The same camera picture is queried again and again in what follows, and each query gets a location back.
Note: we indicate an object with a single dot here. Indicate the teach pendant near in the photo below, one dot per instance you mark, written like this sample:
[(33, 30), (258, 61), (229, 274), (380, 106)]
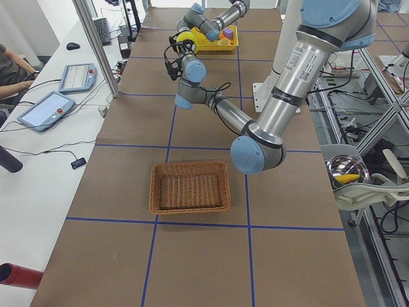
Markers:
[(47, 111)]

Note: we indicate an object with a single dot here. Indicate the yellow tape roll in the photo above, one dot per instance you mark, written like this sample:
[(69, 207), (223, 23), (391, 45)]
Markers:
[(188, 35)]

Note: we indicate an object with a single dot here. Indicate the teach pendant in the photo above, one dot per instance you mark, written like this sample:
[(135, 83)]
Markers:
[(47, 111), (77, 78)]

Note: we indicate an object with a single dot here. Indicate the red cylinder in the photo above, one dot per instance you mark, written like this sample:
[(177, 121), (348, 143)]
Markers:
[(19, 276)]

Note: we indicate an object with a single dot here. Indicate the black keyboard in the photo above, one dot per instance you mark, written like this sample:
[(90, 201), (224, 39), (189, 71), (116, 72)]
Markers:
[(102, 30)]

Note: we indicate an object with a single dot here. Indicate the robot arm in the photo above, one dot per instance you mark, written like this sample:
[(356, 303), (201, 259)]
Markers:
[(313, 29), (195, 18)]

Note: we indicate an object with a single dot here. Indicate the teach pendant far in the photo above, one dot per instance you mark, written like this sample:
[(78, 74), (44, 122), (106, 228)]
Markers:
[(77, 78)]

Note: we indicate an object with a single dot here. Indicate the black computer mouse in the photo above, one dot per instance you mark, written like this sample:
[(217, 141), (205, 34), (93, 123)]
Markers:
[(72, 46)]

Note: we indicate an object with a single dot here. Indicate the brown wicker basket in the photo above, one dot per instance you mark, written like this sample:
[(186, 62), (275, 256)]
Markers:
[(189, 187)]

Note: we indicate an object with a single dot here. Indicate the croissant toy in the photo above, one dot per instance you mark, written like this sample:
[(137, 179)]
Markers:
[(224, 41)]

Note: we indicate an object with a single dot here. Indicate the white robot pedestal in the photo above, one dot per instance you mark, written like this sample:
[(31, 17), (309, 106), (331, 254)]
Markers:
[(286, 43)]

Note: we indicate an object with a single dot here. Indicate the yellow plastic basket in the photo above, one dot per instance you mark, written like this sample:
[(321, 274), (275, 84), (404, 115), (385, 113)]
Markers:
[(206, 45)]

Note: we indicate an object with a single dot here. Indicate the small black device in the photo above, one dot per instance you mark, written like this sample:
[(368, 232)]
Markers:
[(78, 163)]

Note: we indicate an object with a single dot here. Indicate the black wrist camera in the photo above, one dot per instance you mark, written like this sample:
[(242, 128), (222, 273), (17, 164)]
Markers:
[(174, 69)]

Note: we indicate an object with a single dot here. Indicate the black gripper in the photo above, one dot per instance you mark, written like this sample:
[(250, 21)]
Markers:
[(183, 50)]

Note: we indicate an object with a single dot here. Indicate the white pot with corn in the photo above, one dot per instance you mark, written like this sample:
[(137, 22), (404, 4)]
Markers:
[(346, 169)]

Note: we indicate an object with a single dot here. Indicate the purple cube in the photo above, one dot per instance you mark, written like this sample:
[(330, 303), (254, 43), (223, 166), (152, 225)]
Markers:
[(228, 33)]

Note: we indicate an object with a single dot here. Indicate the aluminium frame post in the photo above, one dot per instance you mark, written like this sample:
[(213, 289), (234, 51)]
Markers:
[(86, 20)]

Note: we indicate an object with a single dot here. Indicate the seated person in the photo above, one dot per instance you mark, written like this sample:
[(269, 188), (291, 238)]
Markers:
[(17, 75)]

